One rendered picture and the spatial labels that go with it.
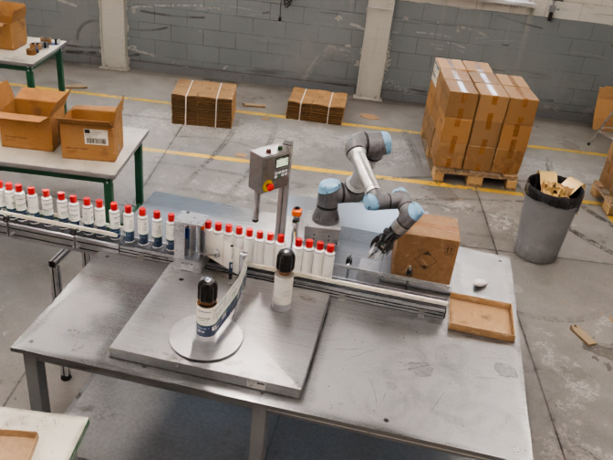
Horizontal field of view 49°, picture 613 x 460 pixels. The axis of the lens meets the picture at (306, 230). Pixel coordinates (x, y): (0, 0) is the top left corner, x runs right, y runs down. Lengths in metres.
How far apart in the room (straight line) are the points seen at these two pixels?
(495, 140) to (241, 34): 3.56
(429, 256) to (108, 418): 1.75
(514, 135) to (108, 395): 4.44
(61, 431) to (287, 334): 0.98
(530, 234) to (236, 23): 4.64
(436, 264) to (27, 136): 2.80
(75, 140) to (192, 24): 4.33
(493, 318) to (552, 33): 5.82
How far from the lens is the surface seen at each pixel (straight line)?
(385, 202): 3.05
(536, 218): 5.49
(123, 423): 3.50
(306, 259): 3.25
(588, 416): 4.39
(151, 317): 3.03
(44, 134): 4.78
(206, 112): 7.26
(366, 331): 3.12
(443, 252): 3.39
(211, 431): 3.44
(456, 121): 6.47
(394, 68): 8.62
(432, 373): 2.98
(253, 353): 2.85
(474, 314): 3.39
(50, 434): 2.70
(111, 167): 4.56
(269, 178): 3.14
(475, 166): 6.68
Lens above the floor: 2.74
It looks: 30 degrees down
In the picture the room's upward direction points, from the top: 6 degrees clockwise
